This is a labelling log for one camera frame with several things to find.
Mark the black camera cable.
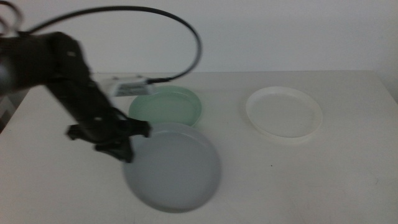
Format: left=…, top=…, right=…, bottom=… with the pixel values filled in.
left=26, top=5, right=203, bottom=85

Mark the white shallow bowl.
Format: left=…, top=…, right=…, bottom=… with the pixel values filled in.
left=245, top=86, right=323, bottom=139

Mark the thin looped arm cable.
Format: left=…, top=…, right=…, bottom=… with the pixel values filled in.
left=0, top=0, right=25, bottom=35

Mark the mint green shallow bowl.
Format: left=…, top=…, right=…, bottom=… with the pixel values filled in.
left=128, top=85, right=203, bottom=128

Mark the grey shallow bowl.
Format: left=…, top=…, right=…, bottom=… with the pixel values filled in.
left=123, top=122, right=222, bottom=214

